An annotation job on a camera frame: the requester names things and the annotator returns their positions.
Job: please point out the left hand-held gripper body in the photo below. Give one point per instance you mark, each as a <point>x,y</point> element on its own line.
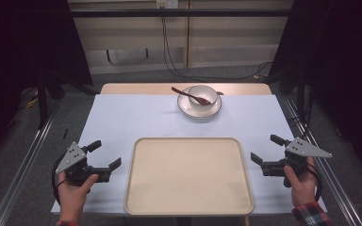
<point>72,155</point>

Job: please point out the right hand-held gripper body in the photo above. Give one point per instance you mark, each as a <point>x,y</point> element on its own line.
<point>304,149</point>

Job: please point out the person's right hand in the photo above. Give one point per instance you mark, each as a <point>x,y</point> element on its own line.
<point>303,188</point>

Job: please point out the person's left hand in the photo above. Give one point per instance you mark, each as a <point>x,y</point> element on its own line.
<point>72,197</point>

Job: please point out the small black stick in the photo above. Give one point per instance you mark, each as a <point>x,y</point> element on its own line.
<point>65,133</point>

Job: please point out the black metal stand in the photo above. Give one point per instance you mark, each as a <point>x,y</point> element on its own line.
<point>42,103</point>
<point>300,100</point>

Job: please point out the white table mat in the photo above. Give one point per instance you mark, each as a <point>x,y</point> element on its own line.
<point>132,116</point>

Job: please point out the beige rectangular tray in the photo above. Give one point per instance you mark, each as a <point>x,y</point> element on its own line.
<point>188,179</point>

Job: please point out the white plate with dark rim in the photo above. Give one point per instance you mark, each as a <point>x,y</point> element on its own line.
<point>198,113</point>

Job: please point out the white bowl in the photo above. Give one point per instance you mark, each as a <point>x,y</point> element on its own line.
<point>205,92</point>

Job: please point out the brown wooden spoon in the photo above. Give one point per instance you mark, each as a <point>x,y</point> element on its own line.
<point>188,95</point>

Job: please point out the dark curtain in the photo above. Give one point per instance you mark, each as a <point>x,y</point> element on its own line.
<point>19,47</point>
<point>342,62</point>

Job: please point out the aluminium floor rail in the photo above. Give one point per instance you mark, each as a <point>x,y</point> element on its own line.
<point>22,175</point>
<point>336,185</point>

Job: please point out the black horizontal frame bar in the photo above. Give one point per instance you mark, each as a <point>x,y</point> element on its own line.
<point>176,12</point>

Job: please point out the white wall socket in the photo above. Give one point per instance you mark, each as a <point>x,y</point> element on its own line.
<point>167,3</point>

